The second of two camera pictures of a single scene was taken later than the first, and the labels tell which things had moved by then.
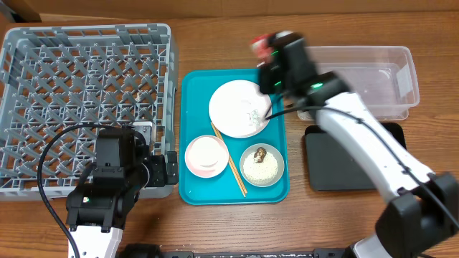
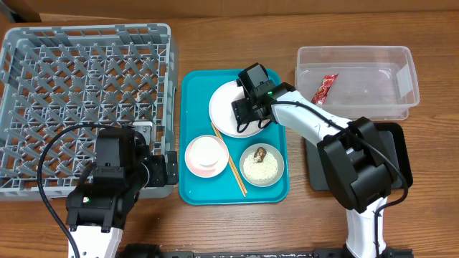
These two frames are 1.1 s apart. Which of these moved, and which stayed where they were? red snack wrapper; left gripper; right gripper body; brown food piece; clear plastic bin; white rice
Moved: red snack wrapper; right gripper body
Stayed: brown food piece; clear plastic bin; white rice; left gripper
